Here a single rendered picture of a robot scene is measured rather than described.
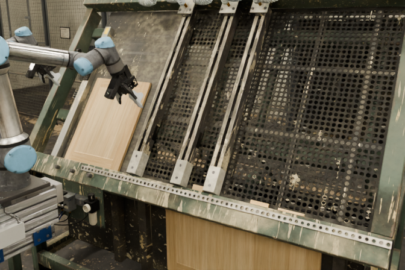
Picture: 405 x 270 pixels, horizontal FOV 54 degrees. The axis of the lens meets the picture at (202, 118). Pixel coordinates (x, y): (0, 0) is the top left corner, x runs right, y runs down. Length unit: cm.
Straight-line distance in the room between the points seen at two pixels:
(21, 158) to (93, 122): 98
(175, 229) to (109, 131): 70
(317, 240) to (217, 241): 70
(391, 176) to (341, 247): 35
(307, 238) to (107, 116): 139
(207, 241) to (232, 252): 16
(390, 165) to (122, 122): 147
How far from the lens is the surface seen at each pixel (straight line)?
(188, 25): 246
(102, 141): 246
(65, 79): 293
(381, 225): 175
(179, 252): 247
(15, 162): 166
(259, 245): 217
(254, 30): 223
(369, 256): 173
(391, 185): 178
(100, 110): 257
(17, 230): 176
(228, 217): 188
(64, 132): 266
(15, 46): 177
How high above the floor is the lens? 171
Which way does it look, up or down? 14 degrees down
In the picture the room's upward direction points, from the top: straight up
